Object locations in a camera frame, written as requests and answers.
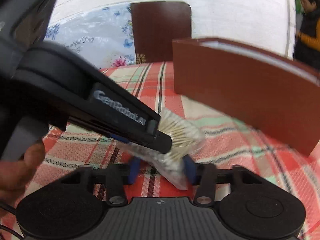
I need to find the cotton swabs plastic bag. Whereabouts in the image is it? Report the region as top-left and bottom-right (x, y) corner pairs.
(117, 108), (205, 191)

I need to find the black cable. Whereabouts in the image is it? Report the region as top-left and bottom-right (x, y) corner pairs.
(0, 202), (25, 240)

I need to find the red plaid bed sheet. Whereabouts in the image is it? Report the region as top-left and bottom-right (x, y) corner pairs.
(1, 63), (319, 239)

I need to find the brown storage box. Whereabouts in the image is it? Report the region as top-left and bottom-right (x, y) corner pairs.
(172, 38), (319, 155)

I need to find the white door frame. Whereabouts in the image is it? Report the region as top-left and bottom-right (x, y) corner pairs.
(285, 0), (296, 60)

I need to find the brown wooden headboard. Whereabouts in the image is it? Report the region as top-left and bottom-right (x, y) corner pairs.
(131, 1), (191, 64)

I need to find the person in dark vest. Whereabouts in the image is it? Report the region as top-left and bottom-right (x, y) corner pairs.
(294, 0), (319, 70)

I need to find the person's left hand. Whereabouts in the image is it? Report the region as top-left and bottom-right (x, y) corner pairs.
(0, 140), (46, 205)

